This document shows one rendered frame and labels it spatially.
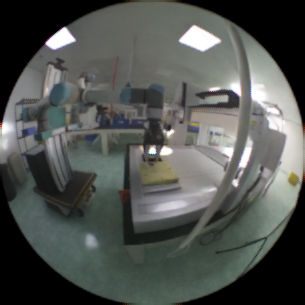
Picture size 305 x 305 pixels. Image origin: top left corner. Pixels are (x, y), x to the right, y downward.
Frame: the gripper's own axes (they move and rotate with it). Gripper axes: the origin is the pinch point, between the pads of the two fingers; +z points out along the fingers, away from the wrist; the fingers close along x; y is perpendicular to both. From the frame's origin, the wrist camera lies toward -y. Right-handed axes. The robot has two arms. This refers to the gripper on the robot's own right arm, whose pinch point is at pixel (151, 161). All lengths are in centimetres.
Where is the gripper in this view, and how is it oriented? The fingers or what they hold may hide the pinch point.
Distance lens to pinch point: 50.0
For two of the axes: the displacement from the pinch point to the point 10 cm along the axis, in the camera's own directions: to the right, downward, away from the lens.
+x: -9.8, 0.1, -2.2
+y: -2.1, -3.7, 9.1
